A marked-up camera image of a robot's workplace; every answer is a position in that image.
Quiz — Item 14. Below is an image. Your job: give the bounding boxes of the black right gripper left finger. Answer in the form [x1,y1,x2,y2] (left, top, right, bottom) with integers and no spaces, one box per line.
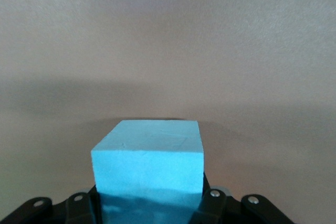
[0,186,103,224]

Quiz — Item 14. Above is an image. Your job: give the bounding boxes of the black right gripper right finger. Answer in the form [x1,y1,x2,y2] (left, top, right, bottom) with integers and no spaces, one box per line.
[188,174,297,224]

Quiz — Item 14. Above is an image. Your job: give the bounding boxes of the blue foam cube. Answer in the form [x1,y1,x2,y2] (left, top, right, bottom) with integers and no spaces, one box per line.
[90,119,205,224]

